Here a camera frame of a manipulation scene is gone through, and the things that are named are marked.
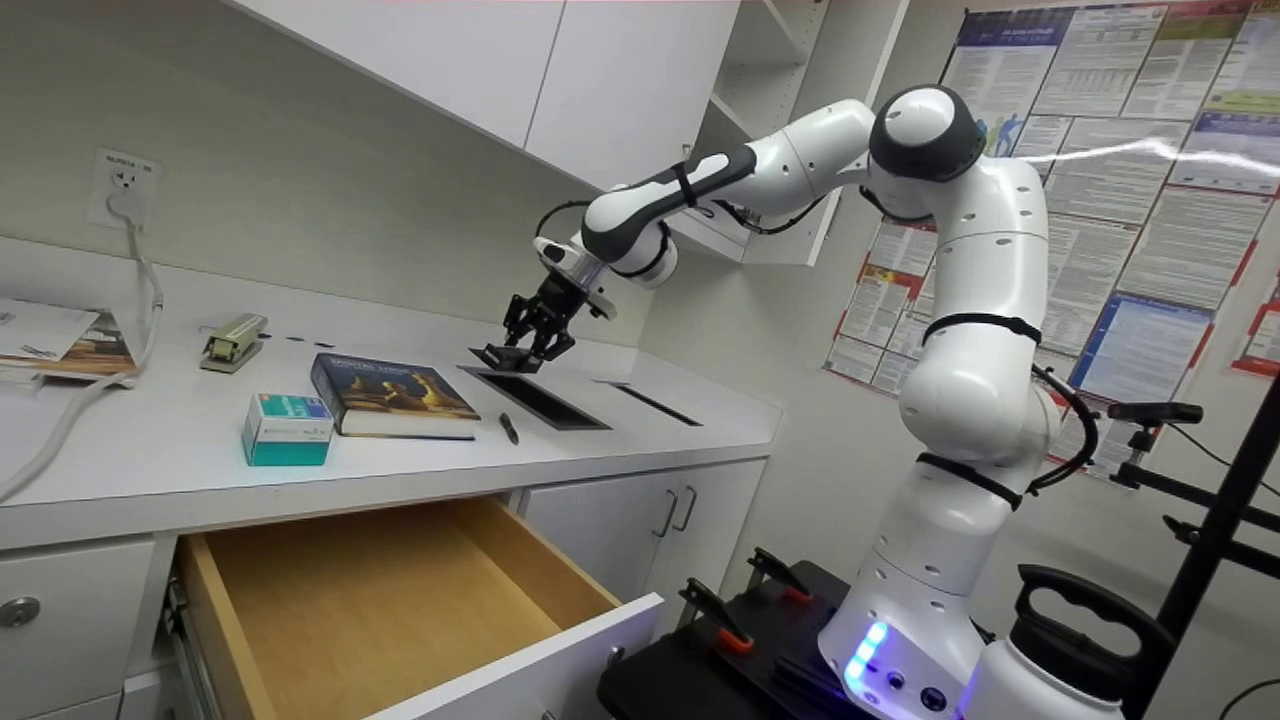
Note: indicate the dark red pen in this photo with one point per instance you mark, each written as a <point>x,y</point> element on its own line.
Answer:
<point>509,430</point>

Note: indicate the wall posters with text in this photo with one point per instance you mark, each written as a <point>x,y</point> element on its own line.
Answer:
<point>1147,242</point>

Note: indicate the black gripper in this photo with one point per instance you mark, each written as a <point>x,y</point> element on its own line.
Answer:
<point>554,304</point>

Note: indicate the grey stapler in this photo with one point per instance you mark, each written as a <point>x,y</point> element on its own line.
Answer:
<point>233,347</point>

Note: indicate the dark hardcover book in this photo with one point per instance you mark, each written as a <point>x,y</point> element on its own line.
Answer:
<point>393,392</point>

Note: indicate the black tripod stand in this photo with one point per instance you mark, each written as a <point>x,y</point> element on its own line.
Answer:
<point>1206,562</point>

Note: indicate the small black printed box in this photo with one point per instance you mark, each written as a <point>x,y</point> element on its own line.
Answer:
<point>504,358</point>

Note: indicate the black orange clamp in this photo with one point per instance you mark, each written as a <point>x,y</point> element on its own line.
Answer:
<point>717,616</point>
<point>782,578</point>

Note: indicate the open white shelf cabinet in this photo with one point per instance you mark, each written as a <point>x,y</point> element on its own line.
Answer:
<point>761,55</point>

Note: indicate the wide white upper cabinet door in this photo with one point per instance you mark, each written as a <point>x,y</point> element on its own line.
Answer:
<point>424,55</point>

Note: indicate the white wall outlet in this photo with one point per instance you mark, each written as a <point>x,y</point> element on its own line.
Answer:
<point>125,182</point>

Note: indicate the white lower cabinet door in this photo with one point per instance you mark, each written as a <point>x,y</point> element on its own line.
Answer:
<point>603,535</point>
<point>721,535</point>

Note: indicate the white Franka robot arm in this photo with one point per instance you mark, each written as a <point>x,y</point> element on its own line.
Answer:
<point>983,384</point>

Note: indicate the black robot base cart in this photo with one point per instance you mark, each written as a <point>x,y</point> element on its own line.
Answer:
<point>772,667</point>

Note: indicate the open wooden drawer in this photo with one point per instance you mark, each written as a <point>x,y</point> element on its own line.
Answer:
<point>386,614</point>

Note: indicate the stack of magazines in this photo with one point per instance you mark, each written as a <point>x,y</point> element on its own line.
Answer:
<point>65,347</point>

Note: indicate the teal and white box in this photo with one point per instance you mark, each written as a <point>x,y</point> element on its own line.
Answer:
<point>285,432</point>

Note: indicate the closed white drawer with knob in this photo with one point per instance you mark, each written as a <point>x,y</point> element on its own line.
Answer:
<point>75,626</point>

